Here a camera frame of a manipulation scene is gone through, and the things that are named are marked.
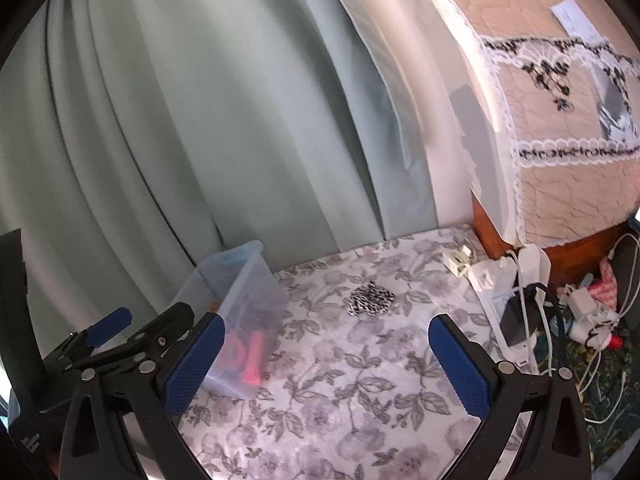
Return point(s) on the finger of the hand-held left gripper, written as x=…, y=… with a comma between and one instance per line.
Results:
x=167, y=322
x=107, y=327

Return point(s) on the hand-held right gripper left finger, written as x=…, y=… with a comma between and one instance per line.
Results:
x=195, y=365

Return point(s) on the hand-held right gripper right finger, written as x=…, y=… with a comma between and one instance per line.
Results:
x=460, y=365

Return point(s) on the pink hair roller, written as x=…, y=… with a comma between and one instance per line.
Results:
x=253, y=357

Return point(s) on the clear plastic container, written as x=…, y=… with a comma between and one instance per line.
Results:
x=245, y=285

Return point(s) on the white power strip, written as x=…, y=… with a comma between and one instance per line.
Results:
x=492, y=310

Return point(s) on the black power adapter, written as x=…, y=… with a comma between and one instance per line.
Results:
x=517, y=317

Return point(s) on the flat white charger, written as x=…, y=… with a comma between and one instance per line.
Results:
x=492, y=275

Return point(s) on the cream hair claw clip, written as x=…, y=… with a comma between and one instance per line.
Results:
x=456, y=262

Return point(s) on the grey floral blanket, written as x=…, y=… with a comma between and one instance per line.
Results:
x=360, y=400

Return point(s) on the black white leopard scrunchie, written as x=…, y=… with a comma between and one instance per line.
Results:
x=372, y=300

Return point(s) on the tall white charger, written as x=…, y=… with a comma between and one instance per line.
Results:
x=534, y=262

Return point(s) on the wooden cabinet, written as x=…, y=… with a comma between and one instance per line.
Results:
x=492, y=230

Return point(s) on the white plug adapter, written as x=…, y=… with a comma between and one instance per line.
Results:
x=587, y=305

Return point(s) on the red-capped white bottle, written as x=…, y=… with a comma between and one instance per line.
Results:
x=600, y=341

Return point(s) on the dark floral rug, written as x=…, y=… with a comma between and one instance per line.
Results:
x=612, y=385

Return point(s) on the pink knitted cloth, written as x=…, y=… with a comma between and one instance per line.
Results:
x=610, y=280

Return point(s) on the dark round object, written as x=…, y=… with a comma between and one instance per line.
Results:
x=631, y=275

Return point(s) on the green curtain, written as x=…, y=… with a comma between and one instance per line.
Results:
x=200, y=110

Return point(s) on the white paper slip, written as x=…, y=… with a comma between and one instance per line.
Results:
x=577, y=20

